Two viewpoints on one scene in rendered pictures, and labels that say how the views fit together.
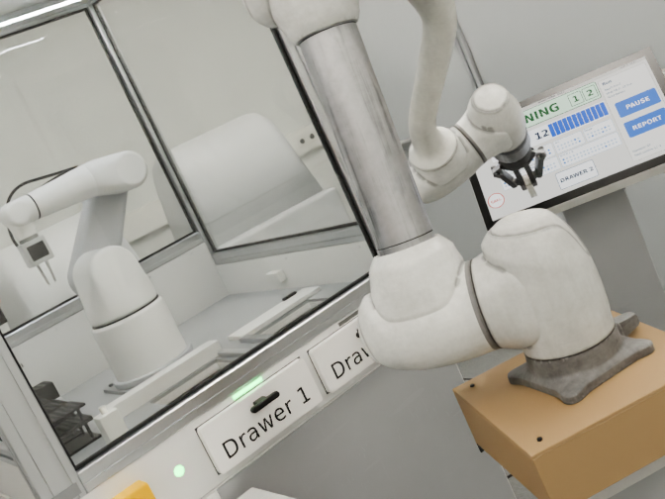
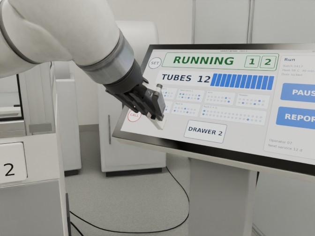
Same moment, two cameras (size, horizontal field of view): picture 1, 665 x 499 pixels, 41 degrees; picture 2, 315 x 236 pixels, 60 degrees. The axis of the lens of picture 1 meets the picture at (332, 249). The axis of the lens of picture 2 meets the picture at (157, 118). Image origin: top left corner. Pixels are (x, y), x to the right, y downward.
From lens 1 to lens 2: 1.62 m
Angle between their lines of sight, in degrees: 14
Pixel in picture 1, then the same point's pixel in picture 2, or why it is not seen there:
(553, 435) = not seen: outside the picture
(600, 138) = (248, 108)
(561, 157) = (204, 108)
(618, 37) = not seen: outside the picture
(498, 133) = (29, 22)
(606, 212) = (225, 174)
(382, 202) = not seen: outside the picture
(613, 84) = (294, 63)
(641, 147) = (281, 140)
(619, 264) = (216, 220)
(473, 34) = (258, 18)
